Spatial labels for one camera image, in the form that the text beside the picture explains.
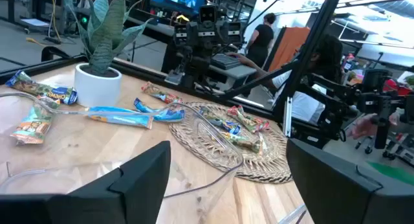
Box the orange green granola bar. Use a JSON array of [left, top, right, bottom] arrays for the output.
[[10, 97, 61, 146]]

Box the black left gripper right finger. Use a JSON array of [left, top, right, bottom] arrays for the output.
[[285, 138, 414, 224]]

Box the standing person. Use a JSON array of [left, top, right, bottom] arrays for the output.
[[245, 12, 278, 69]]

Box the grey desk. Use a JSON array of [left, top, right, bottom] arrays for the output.
[[208, 63, 258, 82]]

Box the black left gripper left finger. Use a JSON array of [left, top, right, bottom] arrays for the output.
[[0, 140, 171, 224]]

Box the snake plant in white pot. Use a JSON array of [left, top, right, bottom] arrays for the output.
[[63, 0, 153, 107]]

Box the dark keyboard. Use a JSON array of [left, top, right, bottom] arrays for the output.
[[210, 52, 243, 71]]

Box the black background robot device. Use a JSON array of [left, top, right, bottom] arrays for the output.
[[164, 4, 243, 89]]

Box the black table edge rail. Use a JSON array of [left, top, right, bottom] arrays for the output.
[[0, 54, 276, 121]]

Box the red granola bar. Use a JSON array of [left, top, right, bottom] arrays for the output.
[[226, 104, 270, 133], [140, 82, 184, 105]]

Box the orange panel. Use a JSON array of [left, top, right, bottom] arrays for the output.
[[268, 26, 312, 73]]

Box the black aluminium frame post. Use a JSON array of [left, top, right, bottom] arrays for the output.
[[273, 0, 344, 121]]

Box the yellow cable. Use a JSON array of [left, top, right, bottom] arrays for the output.
[[48, 0, 63, 43]]

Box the clear plastic bin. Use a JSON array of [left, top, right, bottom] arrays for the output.
[[278, 203, 308, 224], [0, 92, 244, 224]]

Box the seated person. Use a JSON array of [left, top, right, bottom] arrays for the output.
[[226, 34, 344, 125]]

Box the round woven placemat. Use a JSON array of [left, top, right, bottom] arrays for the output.
[[168, 101, 294, 185]]

